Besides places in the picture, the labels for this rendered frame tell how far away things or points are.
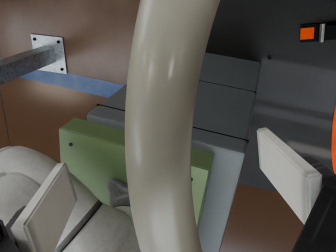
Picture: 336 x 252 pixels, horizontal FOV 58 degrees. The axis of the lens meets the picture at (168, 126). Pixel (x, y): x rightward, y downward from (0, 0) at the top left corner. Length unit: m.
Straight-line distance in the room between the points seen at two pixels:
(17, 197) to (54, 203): 0.38
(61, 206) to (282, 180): 0.13
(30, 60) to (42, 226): 1.51
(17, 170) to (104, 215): 0.18
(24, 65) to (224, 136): 1.14
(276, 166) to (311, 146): 1.40
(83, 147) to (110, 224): 0.22
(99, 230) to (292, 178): 0.47
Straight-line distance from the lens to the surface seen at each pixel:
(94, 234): 0.59
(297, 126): 1.53
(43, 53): 1.73
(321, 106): 1.50
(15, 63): 1.59
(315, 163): 0.18
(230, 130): 0.77
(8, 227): 0.18
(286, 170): 0.17
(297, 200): 0.17
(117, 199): 0.74
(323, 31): 1.38
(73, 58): 1.75
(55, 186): 0.19
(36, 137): 2.17
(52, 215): 0.18
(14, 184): 0.59
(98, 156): 0.73
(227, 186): 0.75
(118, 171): 0.72
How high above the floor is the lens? 1.39
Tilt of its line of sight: 58 degrees down
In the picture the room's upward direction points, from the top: 145 degrees counter-clockwise
